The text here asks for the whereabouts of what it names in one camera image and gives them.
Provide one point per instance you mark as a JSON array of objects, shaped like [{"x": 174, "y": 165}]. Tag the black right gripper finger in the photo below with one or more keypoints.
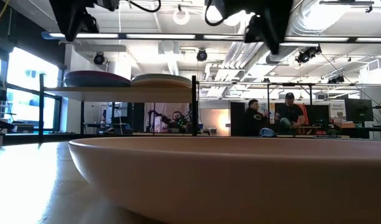
[
  {"x": 272, "y": 40},
  {"x": 279, "y": 34}
]

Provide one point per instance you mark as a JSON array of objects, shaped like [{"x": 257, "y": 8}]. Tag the blue plate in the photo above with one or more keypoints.
[{"x": 97, "y": 83}]

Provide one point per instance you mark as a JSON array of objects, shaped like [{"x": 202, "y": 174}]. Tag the pink plate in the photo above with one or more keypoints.
[{"x": 227, "y": 180}]

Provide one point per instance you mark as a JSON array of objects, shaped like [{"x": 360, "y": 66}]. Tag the black background robot arm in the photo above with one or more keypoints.
[{"x": 163, "y": 119}]

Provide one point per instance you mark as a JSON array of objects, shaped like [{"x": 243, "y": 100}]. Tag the black ceiling spotlight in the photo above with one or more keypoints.
[
  {"x": 201, "y": 56},
  {"x": 99, "y": 59},
  {"x": 306, "y": 56},
  {"x": 336, "y": 79}
]

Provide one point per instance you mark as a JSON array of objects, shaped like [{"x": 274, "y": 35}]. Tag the person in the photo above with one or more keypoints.
[
  {"x": 177, "y": 116},
  {"x": 255, "y": 121},
  {"x": 289, "y": 115}
]

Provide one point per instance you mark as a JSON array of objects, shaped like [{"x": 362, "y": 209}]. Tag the round white ceiling lamp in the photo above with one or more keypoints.
[{"x": 174, "y": 18}]

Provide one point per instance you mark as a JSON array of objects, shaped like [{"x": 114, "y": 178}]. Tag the black dish rack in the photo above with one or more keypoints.
[{"x": 115, "y": 95}]

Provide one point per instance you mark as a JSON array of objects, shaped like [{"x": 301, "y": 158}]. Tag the dark background monitor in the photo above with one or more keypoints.
[{"x": 317, "y": 115}]

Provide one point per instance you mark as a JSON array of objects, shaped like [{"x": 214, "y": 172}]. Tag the long ceiling light strip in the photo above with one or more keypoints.
[{"x": 160, "y": 36}]

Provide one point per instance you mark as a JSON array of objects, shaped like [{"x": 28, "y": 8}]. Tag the blue round object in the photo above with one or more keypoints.
[{"x": 267, "y": 132}]

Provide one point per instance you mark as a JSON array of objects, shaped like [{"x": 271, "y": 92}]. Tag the large black background monitor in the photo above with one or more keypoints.
[{"x": 359, "y": 110}]

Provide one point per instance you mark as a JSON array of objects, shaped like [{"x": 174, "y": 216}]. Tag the silver ventilation duct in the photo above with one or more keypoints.
[{"x": 311, "y": 18}]

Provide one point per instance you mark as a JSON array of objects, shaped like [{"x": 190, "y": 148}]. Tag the black aluminium rig frame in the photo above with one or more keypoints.
[{"x": 268, "y": 105}]

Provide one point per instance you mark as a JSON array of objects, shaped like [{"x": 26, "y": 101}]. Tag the white wall sign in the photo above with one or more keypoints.
[{"x": 337, "y": 107}]

